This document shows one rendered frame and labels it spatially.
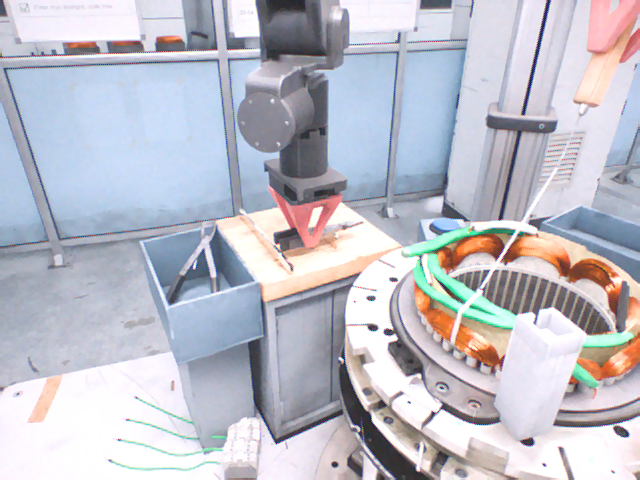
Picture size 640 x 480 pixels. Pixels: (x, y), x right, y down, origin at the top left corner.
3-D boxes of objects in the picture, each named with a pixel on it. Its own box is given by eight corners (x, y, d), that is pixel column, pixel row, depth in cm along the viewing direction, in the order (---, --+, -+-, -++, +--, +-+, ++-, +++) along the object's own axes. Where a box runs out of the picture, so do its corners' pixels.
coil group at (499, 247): (455, 279, 47) (461, 244, 45) (445, 270, 49) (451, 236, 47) (504, 268, 49) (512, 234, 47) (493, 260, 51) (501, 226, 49)
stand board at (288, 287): (264, 303, 54) (263, 286, 53) (216, 235, 69) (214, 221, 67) (401, 261, 62) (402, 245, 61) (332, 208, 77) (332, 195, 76)
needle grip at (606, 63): (595, 104, 31) (636, 10, 29) (569, 99, 32) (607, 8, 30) (601, 109, 32) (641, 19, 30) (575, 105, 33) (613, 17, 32)
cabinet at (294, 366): (276, 445, 67) (266, 302, 54) (234, 363, 81) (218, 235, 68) (385, 396, 75) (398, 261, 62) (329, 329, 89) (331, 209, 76)
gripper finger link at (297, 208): (294, 261, 55) (292, 190, 50) (271, 236, 61) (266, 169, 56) (342, 248, 58) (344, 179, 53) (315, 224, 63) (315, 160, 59)
